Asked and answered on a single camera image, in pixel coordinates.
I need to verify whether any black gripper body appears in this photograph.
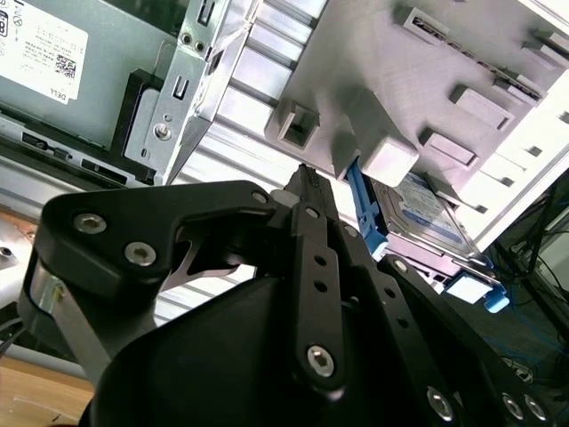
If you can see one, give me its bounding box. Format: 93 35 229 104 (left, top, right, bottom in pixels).
79 274 430 427

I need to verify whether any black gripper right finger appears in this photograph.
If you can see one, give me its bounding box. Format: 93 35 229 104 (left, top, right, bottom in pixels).
331 195 569 427

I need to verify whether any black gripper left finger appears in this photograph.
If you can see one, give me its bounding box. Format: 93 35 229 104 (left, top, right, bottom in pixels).
17 163 351 400

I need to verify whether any hard disk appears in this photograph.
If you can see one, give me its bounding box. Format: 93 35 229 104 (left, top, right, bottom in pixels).
345 155 511 316

